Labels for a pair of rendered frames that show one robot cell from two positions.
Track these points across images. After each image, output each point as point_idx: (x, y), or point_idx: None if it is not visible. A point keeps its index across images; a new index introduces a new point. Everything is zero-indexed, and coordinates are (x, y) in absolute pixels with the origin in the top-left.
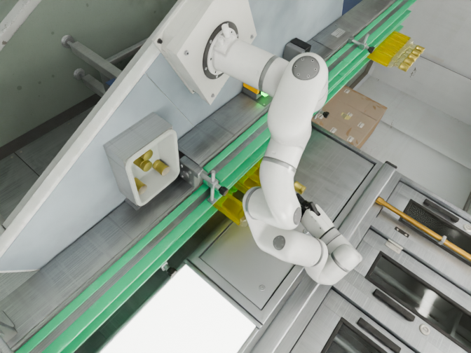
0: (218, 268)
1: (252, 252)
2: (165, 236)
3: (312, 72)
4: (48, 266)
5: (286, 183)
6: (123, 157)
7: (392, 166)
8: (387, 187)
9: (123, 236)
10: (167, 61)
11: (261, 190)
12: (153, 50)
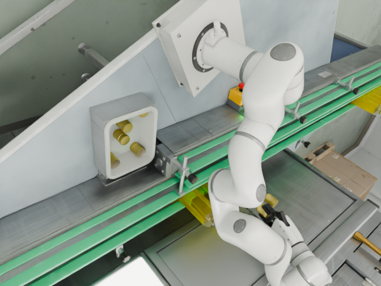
0: (173, 268)
1: (213, 259)
2: (126, 215)
3: (289, 55)
4: (8, 218)
5: (253, 156)
6: (105, 119)
7: (374, 205)
8: (367, 224)
9: (85, 206)
10: (161, 48)
11: (228, 169)
12: (152, 34)
